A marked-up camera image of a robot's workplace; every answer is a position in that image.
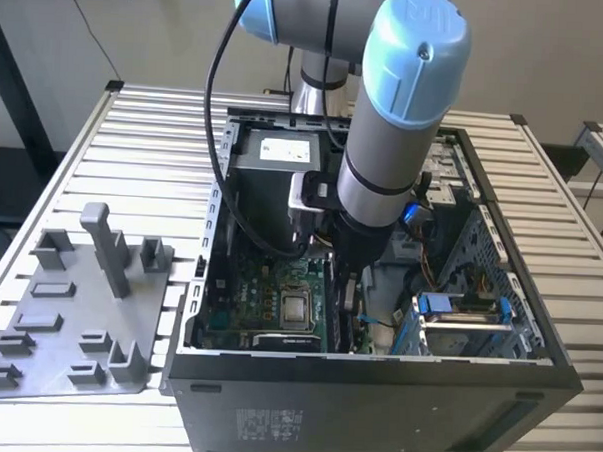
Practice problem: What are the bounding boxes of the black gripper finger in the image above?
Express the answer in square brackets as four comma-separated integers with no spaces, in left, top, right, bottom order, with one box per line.
[341,275,366,315]

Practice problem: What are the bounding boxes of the silver CPU in socket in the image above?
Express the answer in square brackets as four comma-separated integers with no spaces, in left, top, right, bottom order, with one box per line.
[280,293,313,333]

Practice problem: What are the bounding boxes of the black graphics card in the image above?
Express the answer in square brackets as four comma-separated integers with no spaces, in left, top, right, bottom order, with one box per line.
[248,331,326,354]

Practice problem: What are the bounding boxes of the green motherboard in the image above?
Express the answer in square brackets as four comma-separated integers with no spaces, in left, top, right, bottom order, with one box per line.
[195,246,376,358]

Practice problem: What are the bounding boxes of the hard disk in blue carrier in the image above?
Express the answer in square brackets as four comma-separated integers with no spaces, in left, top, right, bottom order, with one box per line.
[409,290,518,361]

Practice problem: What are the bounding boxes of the grey power supply unit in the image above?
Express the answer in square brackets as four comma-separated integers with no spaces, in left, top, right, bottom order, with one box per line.
[224,128,323,258]

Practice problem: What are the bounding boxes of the black open PC case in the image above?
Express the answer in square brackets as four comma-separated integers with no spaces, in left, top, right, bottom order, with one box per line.
[157,103,596,452]

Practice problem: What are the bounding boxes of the black box behind table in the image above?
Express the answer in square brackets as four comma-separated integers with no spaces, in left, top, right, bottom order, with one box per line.
[538,142,589,184]

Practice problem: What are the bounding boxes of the grey plastic parts rack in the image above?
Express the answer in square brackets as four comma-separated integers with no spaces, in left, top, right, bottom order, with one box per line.
[0,197,178,409]

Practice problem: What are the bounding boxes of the orange wires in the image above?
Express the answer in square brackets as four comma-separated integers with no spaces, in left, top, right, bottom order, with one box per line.
[414,225,441,293]

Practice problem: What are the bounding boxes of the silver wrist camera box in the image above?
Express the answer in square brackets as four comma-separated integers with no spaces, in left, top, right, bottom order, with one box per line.
[285,169,344,239]

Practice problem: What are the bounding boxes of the black hanging cable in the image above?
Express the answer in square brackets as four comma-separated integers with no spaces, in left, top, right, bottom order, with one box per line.
[284,44,296,95]

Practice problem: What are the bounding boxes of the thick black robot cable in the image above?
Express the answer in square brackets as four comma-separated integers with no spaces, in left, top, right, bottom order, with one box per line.
[197,0,342,261]

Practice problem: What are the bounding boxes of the thin black wall wire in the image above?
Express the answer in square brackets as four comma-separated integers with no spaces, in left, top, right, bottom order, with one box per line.
[54,0,126,83]

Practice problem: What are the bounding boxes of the black furniture frame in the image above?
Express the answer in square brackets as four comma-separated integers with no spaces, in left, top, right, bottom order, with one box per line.
[0,5,75,282]

